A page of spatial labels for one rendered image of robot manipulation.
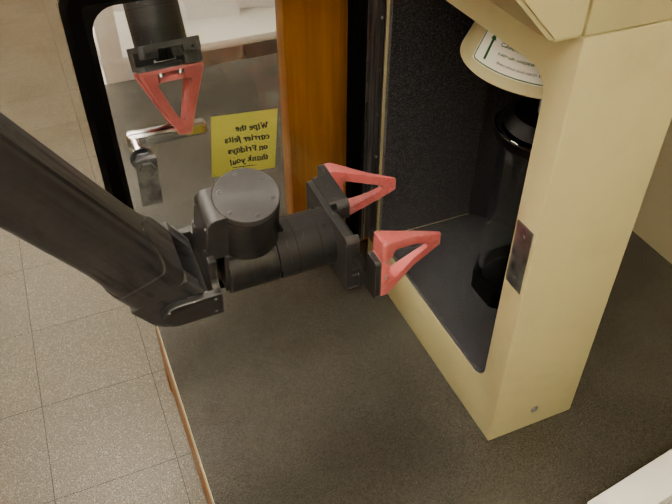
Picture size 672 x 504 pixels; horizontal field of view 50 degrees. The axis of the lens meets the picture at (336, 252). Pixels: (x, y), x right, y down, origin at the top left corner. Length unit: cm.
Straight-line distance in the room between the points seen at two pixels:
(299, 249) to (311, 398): 25
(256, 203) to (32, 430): 161
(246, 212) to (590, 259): 32
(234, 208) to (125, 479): 144
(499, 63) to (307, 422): 44
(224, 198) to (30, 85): 319
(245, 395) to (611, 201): 46
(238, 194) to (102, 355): 168
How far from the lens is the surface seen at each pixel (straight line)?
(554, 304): 71
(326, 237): 67
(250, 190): 60
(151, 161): 76
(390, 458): 81
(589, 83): 56
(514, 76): 65
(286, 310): 95
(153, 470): 197
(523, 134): 73
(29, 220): 52
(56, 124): 339
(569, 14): 52
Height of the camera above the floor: 162
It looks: 41 degrees down
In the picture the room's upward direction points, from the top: straight up
